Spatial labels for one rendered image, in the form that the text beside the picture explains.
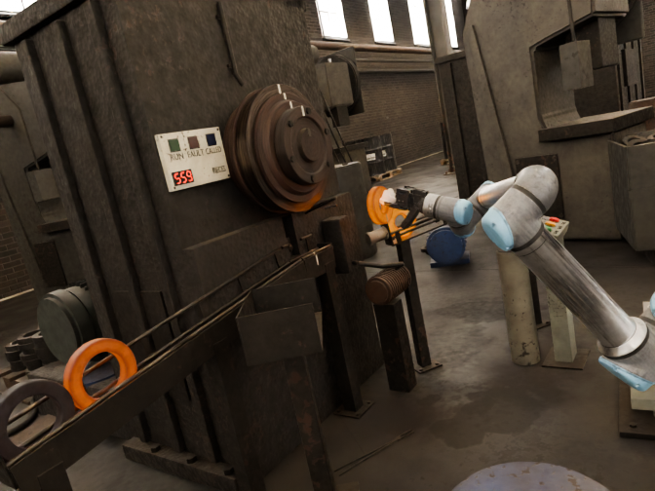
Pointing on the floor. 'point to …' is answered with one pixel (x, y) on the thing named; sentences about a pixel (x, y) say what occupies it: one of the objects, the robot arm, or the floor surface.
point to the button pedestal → (562, 323)
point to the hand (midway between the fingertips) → (379, 201)
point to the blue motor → (446, 247)
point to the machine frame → (180, 202)
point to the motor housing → (393, 325)
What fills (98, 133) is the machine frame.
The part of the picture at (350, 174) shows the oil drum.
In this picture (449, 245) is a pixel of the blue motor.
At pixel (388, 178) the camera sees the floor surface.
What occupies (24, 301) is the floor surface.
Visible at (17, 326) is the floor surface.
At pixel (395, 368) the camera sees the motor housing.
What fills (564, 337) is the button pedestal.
